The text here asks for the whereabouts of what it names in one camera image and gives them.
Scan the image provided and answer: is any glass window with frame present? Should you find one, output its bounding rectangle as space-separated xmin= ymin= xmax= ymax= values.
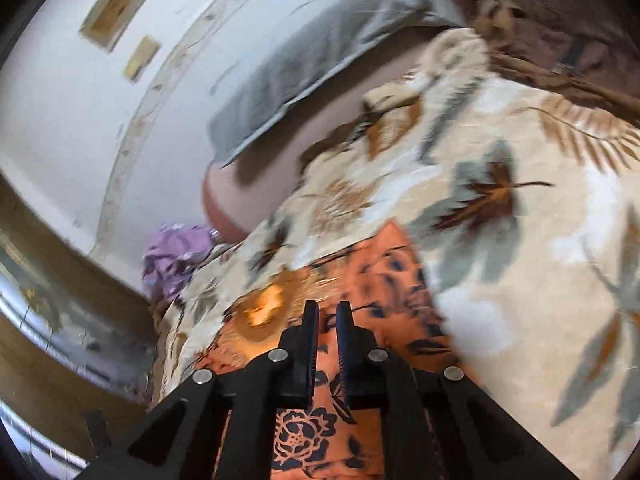
xmin=0 ymin=175 xmax=162 ymax=466

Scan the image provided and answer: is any purple floral cloth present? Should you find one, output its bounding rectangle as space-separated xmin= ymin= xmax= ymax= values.
xmin=141 ymin=224 xmax=221 ymax=302

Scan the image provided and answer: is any grey pillow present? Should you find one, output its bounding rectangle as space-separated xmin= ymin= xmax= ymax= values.
xmin=207 ymin=0 xmax=468 ymax=168

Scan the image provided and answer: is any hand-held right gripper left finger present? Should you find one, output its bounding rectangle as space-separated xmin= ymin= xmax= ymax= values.
xmin=82 ymin=300 xmax=321 ymax=480

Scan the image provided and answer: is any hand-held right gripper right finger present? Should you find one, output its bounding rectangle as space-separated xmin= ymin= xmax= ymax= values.
xmin=336 ymin=302 xmax=581 ymax=480

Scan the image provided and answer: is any dark brown cloth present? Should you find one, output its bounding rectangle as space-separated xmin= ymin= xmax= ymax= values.
xmin=435 ymin=0 xmax=640 ymax=111

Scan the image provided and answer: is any beige leaf print blanket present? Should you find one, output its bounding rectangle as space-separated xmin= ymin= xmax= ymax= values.
xmin=150 ymin=27 xmax=640 ymax=480

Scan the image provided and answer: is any large beige wall plaque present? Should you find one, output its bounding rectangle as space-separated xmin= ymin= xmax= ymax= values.
xmin=79 ymin=0 xmax=162 ymax=54

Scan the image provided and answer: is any orange black floral garment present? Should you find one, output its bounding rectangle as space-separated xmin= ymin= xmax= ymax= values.
xmin=190 ymin=222 xmax=481 ymax=480

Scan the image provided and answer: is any small beige wall plaque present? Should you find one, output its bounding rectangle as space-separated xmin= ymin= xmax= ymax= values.
xmin=123 ymin=35 xmax=161 ymax=84

